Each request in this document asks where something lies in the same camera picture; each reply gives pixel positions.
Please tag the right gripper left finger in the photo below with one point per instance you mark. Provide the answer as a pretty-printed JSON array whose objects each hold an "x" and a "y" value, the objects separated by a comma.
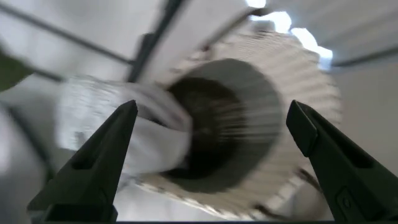
[{"x": 90, "y": 174}]

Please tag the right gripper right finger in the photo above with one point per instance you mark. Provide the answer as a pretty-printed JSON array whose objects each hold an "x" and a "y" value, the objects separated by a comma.
[{"x": 351, "y": 180}]

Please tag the pale grey shorts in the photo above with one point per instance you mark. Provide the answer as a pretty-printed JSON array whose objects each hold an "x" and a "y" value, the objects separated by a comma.
[{"x": 149, "y": 149}]

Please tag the green long-sleeved shirt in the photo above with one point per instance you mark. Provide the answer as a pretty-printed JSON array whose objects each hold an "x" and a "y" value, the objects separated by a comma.
[{"x": 9, "y": 71}]

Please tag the white laundry basket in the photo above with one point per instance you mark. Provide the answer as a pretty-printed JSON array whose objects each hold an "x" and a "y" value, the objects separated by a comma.
[{"x": 295, "y": 77}]

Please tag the black clothes rack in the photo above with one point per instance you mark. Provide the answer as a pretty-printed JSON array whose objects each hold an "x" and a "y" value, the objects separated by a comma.
[{"x": 149, "y": 46}]

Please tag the white curtain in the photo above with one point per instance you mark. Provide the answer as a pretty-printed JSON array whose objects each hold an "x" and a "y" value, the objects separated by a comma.
[{"x": 357, "y": 18}]

